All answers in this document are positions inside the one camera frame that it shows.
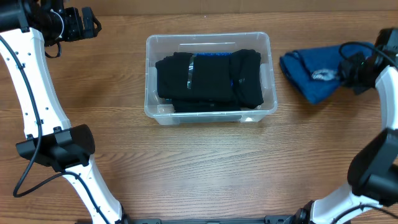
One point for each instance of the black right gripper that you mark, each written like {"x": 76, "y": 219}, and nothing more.
{"x": 346, "y": 69}

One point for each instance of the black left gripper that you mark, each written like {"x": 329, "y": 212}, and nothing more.
{"x": 86, "y": 23}

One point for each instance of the blue denim jeans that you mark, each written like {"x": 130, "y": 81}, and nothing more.
{"x": 316, "y": 72}

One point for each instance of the black garment with stripe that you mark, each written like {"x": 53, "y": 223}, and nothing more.
{"x": 182, "y": 106}

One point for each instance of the sparkly blue green fabric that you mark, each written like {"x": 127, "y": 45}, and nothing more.
{"x": 211, "y": 54}

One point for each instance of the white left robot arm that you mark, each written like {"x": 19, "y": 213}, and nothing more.
{"x": 28, "y": 27}

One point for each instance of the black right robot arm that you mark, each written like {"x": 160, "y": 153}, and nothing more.
{"x": 372, "y": 174}

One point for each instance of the clear plastic storage bin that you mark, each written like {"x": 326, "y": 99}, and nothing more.
{"x": 159, "y": 46}

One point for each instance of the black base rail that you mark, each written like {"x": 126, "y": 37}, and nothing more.
{"x": 269, "y": 219}

